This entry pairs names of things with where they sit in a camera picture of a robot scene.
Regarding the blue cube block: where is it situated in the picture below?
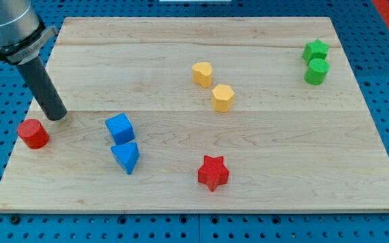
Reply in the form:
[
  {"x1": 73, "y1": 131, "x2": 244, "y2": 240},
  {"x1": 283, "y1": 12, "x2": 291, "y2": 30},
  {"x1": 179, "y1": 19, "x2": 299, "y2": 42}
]
[{"x1": 105, "y1": 113, "x2": 135, "y2": 145}]

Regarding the green star block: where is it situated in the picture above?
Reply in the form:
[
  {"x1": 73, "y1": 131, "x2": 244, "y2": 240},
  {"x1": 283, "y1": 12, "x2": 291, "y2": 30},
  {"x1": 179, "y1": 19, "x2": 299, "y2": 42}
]
[{"x1": 302, "y1": 39, "x2": 330, "y2": 65}]

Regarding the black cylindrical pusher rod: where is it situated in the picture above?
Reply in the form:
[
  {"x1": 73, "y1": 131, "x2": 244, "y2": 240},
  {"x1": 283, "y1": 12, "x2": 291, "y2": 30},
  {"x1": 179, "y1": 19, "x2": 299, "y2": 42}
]
[{"x1": 16, "y1": 57, "x2": 67, "y2": 121}]

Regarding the wooden board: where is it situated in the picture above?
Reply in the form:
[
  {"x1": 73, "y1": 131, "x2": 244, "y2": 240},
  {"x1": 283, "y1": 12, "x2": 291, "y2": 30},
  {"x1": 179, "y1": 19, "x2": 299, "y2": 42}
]
[{"x1": 0, "y1": 17, "x2": 389, "y2": 214}]

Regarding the yellow hexagon block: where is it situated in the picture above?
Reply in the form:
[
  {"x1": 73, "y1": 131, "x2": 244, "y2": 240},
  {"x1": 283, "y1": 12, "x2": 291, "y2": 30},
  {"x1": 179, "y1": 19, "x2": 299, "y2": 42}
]
[{"x1": 211, "y1": 84, "x2": 235, "y2": 112}]

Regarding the yellow heart block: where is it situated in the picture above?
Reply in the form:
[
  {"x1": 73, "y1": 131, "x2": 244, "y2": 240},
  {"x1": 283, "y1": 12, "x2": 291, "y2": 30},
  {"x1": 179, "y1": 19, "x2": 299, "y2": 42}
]
[{"x1": 192, "y1": 62, "x2": 213, "y2": 88}]

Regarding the red cylinder block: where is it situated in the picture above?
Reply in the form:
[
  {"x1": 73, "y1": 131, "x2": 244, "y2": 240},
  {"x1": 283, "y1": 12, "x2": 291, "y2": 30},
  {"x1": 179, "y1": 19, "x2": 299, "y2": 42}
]
[{"x1": 17, "y1": 119, "x2": 50, "y2": 149}]

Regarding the red star block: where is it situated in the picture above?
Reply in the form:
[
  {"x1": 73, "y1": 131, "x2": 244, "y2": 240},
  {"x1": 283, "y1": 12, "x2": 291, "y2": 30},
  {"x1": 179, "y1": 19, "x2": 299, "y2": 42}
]
[{"x1": 197, "y1": 155, "x2": 230, "y2": 192}]

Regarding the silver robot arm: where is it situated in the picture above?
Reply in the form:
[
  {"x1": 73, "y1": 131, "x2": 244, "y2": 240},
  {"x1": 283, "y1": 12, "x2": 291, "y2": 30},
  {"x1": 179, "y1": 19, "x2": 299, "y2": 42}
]
[{"x1": 0, "y1": 0, "x2": 58, "y2": 65}]

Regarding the green cylinder block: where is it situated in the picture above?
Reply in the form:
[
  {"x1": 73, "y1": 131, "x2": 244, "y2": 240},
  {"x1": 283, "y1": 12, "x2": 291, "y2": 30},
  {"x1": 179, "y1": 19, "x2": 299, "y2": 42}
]
[{"x1": 304, "y1": 58, "x2": 330, "y2": 85}]

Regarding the blue triangle block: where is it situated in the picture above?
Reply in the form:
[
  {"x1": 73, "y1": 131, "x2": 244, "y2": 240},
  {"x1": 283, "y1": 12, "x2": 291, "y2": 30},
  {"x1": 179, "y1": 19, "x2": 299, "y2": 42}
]
[{"x1": 111, "y1": 142, "x2": 140, "y2": 175}]

